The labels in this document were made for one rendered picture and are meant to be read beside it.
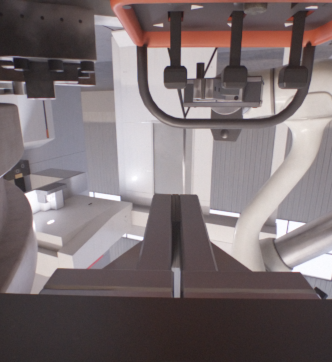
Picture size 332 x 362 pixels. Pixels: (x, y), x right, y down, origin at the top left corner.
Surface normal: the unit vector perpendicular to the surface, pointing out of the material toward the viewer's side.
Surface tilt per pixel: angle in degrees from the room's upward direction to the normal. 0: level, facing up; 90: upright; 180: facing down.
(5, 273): 180
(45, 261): 90
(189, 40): 88
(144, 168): 90
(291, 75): 90
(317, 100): 81
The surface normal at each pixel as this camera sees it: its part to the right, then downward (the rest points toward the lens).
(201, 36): -0.03, 0.32
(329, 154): -0.38, 0.26
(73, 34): 0.36, 0.26
